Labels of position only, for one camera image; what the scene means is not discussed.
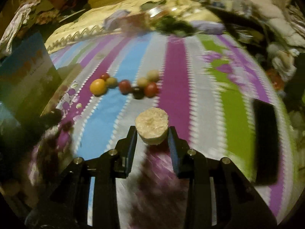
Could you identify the tan longan fruit far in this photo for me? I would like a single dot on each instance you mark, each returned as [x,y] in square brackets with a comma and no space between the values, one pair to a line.
[153,75]

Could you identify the striped floral bed sheet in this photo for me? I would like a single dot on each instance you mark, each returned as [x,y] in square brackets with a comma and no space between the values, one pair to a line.
[207,86]

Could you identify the orange tangerine on bed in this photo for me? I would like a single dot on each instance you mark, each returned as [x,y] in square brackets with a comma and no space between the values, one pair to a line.
[98,87]

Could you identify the black phone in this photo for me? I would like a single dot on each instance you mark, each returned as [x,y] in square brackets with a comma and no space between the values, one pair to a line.
[266,143]

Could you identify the white clothes pile right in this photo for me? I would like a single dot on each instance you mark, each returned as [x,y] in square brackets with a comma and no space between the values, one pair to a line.
[287,44]

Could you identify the blue cardboard box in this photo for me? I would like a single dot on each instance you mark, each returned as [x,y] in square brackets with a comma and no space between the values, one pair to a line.
[29,80]

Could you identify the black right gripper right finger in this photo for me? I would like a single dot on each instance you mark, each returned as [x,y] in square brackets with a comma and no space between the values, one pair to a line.
[219,195]

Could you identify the pile of clothes left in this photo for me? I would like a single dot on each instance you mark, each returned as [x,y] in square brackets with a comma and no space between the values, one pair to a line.
[42,16]

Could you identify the small green-brown fruit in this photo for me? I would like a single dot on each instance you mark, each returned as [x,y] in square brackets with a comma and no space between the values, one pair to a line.
[111,82]

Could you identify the small red cherry tomato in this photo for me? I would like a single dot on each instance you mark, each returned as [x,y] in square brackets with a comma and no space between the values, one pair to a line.
[105,76]

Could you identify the cream quilted blanket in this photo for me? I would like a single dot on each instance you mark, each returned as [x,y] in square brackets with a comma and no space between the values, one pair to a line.
[130,17]

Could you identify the tan longan fruit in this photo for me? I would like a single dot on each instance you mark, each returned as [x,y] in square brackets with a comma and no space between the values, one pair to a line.
[142,82]
[153,75]

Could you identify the red plum on bed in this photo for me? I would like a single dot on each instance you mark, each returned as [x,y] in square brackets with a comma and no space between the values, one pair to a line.
[125,87]

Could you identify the red plum right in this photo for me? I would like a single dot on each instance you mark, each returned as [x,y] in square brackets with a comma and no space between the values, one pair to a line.
[151,90]

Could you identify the dark purple plum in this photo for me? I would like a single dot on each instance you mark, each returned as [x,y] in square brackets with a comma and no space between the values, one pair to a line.
[138,92]

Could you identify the beige round banana slice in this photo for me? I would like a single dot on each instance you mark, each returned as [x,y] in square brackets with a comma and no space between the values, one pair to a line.
[152,126]

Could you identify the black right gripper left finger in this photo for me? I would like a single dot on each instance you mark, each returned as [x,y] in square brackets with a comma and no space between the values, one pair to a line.
[91,201]

